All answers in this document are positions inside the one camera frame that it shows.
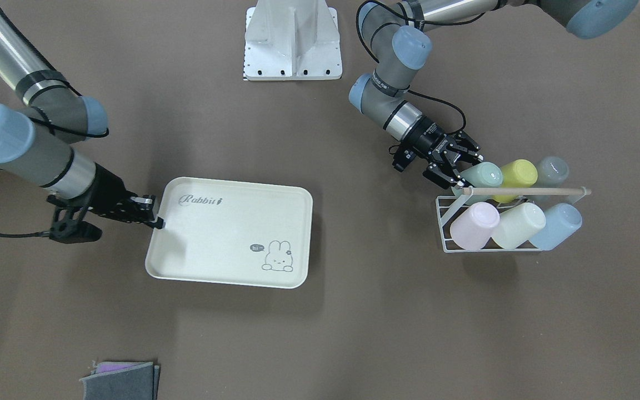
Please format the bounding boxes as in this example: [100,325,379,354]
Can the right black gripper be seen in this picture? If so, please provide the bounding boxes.
[81,166,164,229]

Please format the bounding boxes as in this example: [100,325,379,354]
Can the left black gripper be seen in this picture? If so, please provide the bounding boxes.
[406,117,483,189]

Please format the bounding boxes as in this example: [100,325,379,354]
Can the green cup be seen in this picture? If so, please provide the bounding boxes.
[451,162,504,195]

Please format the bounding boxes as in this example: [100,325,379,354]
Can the cream rabbit tray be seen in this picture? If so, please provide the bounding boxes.
[145,177,313,289]

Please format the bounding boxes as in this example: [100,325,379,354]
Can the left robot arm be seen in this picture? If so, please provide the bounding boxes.
[348,1,526,189]

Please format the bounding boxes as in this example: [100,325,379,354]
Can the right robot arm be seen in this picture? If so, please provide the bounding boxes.
[0,7,163,242]

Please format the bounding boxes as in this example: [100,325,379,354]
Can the yellow cup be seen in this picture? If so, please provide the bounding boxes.
[499,159,538,189]

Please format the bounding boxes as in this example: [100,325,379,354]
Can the pink cup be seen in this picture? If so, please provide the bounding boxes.
[449,202,500,251]

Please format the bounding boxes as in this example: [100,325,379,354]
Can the cream cup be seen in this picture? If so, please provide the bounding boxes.
[491,202,546,249]

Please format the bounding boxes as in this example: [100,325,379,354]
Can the grey cup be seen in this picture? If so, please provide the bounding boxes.
[531,156,571,189]

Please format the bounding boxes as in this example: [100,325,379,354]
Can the blue cup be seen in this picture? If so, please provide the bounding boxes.
[528,203,583,251]

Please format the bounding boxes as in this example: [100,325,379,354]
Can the grey folded cloth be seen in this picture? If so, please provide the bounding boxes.
[79,361,161,399]

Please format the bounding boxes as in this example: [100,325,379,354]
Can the white wire cup rack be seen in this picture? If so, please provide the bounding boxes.
[435,187,592,253]

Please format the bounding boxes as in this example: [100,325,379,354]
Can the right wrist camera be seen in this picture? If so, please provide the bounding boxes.
[46,193,102,244]

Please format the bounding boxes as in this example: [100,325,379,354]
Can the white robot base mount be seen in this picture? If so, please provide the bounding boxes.
[242,1,343,81]

